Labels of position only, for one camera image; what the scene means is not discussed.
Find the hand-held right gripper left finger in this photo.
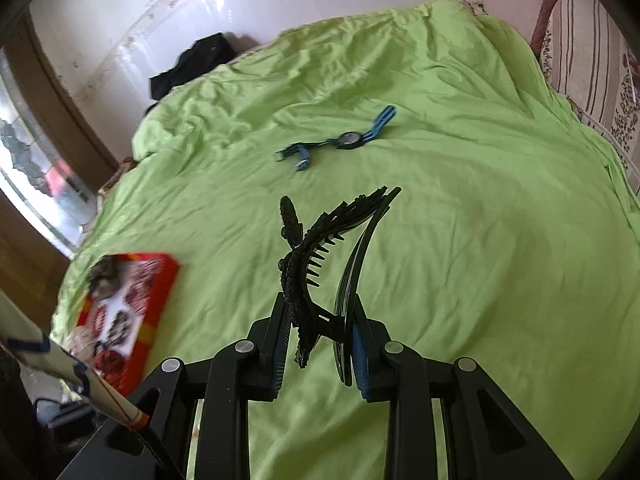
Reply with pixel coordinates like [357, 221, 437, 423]
[57, 290, 293, 480]

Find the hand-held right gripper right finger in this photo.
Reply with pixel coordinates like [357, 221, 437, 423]
[350, 310, 576, 480]

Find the black hair claw clip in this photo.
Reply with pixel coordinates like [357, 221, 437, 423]
[277, 186, 403, 387]

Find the orange cardboard box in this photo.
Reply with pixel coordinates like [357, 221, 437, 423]
[75, 252, 181, 396]

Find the white printed scrunchie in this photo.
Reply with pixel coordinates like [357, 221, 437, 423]
[99, 310, 142, 356]

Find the red dotted scrunchie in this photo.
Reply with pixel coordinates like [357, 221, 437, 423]
[94, 350, 127, 377]

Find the green bedsheet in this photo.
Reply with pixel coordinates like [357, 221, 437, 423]
[50, 0, 640, 480]

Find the red plaid scrunchie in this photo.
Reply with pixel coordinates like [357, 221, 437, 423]
[125, 272, 162, 312]

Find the dark grey scrunchie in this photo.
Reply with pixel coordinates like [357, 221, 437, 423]
[90, 257, 127, 302]

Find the white printed tube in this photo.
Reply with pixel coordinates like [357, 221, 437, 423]
[0, 287, 151, 433]

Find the brown woven item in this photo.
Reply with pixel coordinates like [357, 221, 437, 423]
[99, 156, 137, 197]

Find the black cloth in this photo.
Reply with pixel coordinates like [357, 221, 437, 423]
[149, 32, 238, 102]

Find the blue strap wristwatch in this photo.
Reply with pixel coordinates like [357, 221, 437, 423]
[274, 105, 397, 172]

